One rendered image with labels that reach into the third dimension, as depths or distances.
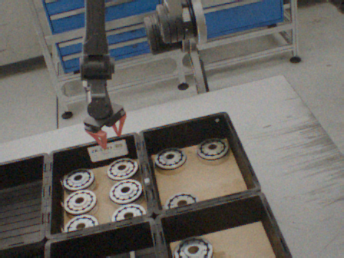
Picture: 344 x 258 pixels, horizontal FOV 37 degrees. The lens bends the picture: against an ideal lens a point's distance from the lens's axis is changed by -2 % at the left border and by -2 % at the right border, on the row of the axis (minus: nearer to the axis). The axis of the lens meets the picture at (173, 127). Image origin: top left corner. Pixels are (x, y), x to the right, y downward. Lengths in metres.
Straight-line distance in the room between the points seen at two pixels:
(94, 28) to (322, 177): 0.93
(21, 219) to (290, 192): 0.87
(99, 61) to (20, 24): 3.01
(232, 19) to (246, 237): 2.28
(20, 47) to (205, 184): 3.00
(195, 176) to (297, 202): 0.34
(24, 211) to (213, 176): 0.61
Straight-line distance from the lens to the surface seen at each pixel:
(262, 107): 2.14
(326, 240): 1.61
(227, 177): 1.63
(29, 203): 1.74
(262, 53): 3.69
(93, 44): 1.30
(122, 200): 1.59
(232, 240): 1.45
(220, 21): 3.51
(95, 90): 1.30
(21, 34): 4.34
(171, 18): 1.83
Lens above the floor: 1.92
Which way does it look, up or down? 36 degrees down
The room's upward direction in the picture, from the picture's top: 11 degrees counter-clockwise
